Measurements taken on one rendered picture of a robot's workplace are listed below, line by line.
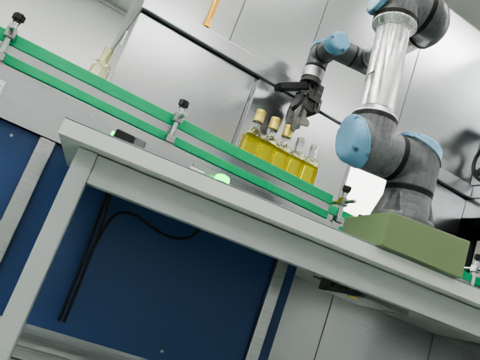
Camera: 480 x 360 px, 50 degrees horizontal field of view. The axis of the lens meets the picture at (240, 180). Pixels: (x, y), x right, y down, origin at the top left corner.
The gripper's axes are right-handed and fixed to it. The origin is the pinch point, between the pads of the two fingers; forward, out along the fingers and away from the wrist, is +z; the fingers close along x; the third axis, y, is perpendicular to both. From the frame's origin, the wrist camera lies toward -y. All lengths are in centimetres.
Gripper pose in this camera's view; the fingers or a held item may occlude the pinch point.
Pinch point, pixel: (288, 128)
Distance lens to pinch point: 176.7
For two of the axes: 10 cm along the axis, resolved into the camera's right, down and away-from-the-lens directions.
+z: -3.3, 9.1, -2.4
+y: 8.4, 4.0, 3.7
